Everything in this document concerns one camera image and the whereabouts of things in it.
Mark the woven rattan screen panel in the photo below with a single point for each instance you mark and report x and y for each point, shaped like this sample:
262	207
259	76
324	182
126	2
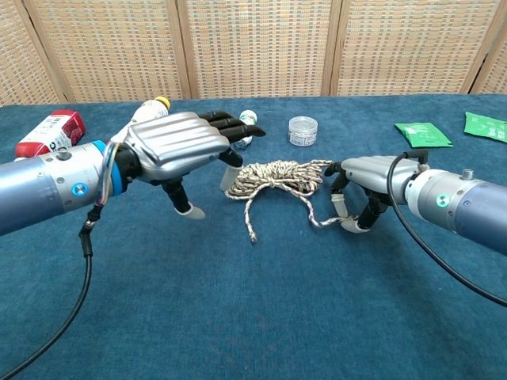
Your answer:
412	47
111	47
257	47
495	71
20	59

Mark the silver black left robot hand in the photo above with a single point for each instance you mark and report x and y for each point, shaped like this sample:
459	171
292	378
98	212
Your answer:
170	142

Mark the blue velvet tablecloth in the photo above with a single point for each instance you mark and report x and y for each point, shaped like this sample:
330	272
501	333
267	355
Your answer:
198	308

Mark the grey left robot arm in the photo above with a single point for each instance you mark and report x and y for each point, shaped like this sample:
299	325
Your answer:
35	186

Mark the red juice bottle white cap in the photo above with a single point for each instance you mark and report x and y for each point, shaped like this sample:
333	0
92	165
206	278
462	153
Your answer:
59	130

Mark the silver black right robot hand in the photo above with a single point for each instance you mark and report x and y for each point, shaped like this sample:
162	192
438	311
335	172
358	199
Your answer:
372	172

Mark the clear round plastic jar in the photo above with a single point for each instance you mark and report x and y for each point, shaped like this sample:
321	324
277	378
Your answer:
303	132

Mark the green foil packet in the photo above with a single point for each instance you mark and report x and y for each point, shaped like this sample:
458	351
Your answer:
487	127
425	134

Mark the small white bottle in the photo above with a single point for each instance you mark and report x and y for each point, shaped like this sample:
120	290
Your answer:
248	116

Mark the white labelled bottle yellow cap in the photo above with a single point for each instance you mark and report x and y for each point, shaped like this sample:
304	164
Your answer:
152	109

